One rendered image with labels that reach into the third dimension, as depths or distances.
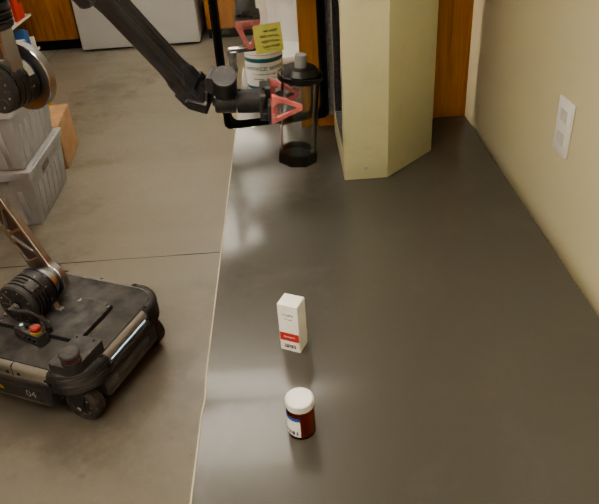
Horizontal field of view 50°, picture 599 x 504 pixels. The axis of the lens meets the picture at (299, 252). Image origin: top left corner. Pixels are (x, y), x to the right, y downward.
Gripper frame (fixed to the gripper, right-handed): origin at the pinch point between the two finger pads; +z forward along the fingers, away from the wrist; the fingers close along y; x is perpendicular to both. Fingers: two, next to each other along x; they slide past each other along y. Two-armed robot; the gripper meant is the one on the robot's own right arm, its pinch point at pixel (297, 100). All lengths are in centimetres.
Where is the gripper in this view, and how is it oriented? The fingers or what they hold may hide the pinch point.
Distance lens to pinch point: 161.0
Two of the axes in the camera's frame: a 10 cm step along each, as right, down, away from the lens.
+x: -0.2, 8.3, 5.5
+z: 10.0, -0.2, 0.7
